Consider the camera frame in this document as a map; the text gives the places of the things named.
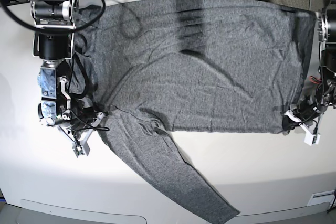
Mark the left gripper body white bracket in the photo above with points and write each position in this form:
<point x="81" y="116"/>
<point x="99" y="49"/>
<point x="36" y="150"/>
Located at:
<point x="307" y="114"/>

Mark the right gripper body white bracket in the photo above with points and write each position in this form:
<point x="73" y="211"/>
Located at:
<point x="78" y="125"/>

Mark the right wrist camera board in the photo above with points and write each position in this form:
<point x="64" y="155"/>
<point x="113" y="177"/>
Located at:
<point x="78" y="151"/>

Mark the grey long-sleeve T-shirt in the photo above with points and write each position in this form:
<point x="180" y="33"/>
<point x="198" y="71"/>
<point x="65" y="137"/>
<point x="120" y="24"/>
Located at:
<point x="158" y="66"/>

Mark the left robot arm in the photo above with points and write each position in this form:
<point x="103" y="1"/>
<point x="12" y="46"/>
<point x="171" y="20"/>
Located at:
<point x="318" y="92"/>

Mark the white label plate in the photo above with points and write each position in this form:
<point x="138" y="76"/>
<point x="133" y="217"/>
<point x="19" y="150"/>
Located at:
<point x="320" y="198"/>

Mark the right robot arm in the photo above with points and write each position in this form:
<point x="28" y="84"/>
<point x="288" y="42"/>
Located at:
<point x="62" y="79"/>

